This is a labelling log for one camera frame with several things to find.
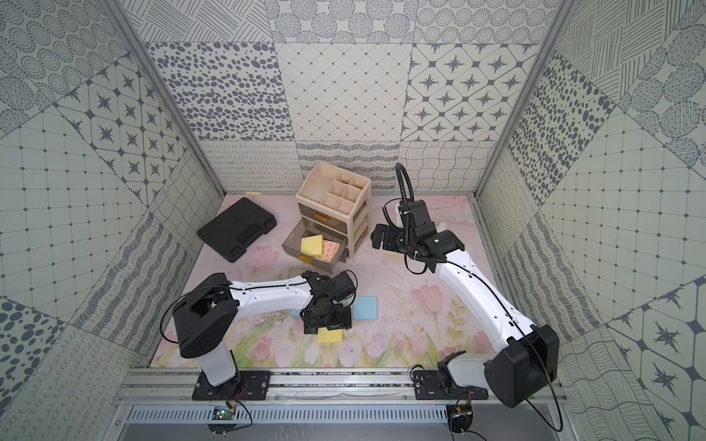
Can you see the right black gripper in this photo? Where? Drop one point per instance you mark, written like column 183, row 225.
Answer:
column 390, row 234

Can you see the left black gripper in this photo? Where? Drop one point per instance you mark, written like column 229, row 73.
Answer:
column 326, row 317

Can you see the yellow sticky pad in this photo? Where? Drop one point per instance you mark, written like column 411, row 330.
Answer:
column 312, row 245
column 325, row 336

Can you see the clear grey drawer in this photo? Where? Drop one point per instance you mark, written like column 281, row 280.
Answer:
column 340, row 224
column 305, row 228

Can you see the beige desktop drawer organizer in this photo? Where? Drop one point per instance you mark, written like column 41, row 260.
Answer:
column 334, row 190

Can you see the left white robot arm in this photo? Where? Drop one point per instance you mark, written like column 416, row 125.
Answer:
column 203, row 316

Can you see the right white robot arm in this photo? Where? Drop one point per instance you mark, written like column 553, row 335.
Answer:
column 526, row 355

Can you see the right blue sticky pad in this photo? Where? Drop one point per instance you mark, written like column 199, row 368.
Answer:
column 365, row 309

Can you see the patterned pink sticky pad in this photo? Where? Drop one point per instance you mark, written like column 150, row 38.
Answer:
column 330, row 250

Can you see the black plastic tool case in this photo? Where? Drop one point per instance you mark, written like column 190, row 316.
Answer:
column 231, row 232

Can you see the green circuit board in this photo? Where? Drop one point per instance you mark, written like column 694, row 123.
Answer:
column 223, row 415

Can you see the black round connector box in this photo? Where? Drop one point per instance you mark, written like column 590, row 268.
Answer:
column 460, row 418

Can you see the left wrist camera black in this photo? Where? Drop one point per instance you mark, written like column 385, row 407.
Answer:
column 345, row 286

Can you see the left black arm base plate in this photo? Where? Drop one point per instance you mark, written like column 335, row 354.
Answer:
column 237, row 386

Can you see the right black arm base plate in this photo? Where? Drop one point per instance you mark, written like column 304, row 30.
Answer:
column 429, row 385

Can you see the aluminium mounting rail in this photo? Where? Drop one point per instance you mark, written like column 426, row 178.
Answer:
column 283, row 386

